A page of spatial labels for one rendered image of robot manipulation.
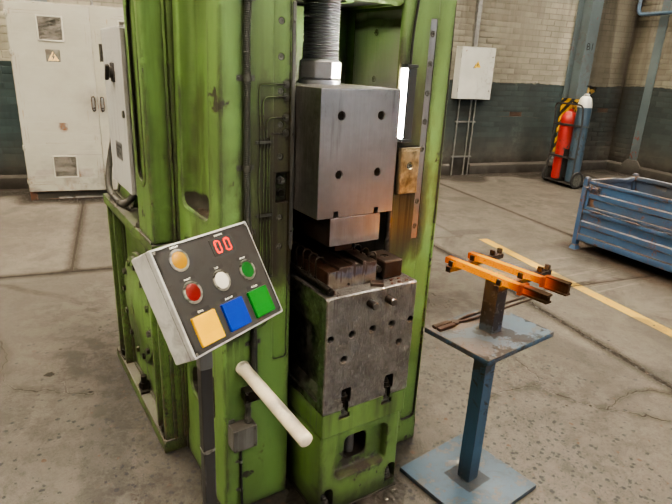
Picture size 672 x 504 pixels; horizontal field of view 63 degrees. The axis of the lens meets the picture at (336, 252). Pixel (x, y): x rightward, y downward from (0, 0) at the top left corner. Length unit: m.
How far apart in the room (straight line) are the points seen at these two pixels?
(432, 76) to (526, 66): 7.66
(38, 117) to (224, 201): 5.32
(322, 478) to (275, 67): 1.44
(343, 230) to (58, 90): 5.41
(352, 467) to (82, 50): 5.57
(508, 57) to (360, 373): 7.93
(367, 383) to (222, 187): 0.87
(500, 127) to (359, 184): 7.85
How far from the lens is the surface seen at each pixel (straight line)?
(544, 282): 1.97
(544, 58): 9.93
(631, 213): 5.51
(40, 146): 6.97
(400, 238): 2.13
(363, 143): 1.75
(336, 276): 1.82
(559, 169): 9.24
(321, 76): 1.88
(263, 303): 1.51
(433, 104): 2.12
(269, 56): 1.72
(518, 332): 2.19
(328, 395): 1.95
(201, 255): 1.43
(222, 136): 1.68
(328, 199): 1.72
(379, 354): 2.00
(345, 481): 2.25
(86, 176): 6.98
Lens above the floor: 1.64
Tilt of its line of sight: 19 degrees down
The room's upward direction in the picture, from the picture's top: 3 degrees clockwise
